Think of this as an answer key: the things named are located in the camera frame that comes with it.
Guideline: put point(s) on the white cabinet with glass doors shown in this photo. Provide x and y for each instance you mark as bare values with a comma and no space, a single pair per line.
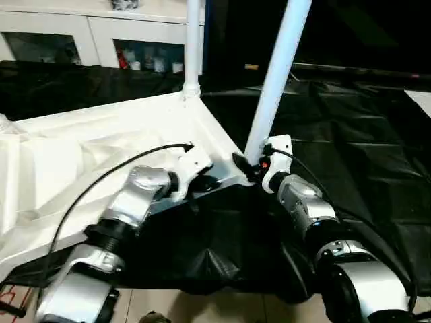
81,30

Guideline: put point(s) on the grey object on cabinet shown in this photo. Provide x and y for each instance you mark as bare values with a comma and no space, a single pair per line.
124,3

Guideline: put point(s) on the black plastic mat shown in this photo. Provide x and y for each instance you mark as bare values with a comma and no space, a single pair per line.
357,155

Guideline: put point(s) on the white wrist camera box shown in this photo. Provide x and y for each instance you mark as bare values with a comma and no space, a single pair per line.
192,165
275,151

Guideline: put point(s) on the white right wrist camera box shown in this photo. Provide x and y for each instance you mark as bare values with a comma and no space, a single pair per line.
275,151

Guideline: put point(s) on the long black bar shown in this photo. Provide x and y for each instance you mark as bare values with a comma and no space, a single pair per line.
363,73

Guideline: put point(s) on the red bottle in cabinet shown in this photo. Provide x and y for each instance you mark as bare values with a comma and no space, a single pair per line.
122,59

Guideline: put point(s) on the small tan label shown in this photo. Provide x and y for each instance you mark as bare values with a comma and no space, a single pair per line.
251,66

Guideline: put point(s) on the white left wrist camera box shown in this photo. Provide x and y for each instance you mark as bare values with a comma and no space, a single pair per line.
192,165

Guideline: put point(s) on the white plastic table top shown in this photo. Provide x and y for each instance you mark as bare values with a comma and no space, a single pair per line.
81,148

